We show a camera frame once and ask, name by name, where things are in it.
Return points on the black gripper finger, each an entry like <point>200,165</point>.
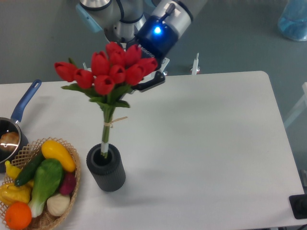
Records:
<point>158,79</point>

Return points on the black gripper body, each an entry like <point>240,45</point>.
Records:
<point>156,38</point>

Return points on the red tulip bouquet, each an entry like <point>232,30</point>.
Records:
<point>113,73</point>

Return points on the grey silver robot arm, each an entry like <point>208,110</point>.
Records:
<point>120,20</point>

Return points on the dark grey ribbed vase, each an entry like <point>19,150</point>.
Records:
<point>108,173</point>

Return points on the yellow squash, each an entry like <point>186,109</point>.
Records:
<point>55,150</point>

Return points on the blue translucent water bottle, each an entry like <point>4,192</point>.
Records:
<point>293,21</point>

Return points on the purple red onion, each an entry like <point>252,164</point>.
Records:
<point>68,184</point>

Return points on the green bok choy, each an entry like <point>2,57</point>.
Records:
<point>46,181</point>

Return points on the white garlic bulb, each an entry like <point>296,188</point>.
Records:
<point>58,204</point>

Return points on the brown bread in pan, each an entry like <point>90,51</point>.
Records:
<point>9,141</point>

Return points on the dark green cucumber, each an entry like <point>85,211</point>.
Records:
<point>29,170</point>

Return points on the yellow banana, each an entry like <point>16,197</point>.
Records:
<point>11,170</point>

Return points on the black device at edge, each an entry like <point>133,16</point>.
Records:
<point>299,206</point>

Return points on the yellow bell pepper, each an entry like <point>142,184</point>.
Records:
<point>10,194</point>

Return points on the orange fruit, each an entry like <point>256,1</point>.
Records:
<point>18,216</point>

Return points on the white clamp post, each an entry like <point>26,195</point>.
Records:
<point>195,67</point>

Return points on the white frame at right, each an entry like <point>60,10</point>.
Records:
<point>297,109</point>

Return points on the blue handled saucepan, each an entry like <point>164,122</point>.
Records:
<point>12,124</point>

